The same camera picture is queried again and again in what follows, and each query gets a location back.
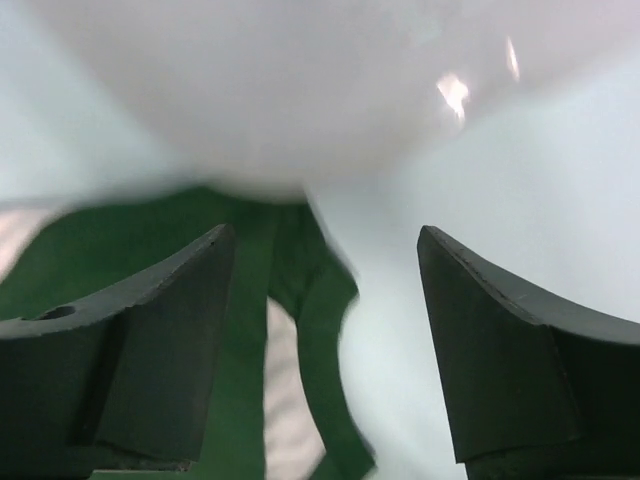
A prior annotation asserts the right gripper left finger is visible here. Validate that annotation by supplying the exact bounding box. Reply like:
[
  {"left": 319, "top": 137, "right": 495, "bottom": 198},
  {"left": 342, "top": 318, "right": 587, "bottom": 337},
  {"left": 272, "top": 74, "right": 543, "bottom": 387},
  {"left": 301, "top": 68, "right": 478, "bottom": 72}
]
[{"left": 1, "top": 226, "right": 235, "bottom": 479}]

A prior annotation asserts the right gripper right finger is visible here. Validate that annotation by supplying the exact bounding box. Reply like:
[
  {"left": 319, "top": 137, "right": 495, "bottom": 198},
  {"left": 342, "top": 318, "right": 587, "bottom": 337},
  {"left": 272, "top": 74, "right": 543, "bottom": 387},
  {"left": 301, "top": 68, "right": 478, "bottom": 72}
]
[{"left": 417, "top": 226, "right": 639, "bottom": 479}]

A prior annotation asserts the white and dark green t-shirt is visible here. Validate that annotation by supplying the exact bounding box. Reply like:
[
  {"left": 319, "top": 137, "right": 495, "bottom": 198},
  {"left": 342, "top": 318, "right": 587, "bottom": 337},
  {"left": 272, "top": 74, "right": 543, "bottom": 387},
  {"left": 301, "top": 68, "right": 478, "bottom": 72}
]
[{"left": 1, "top": 188, "right": 374, "bottom": 479}]

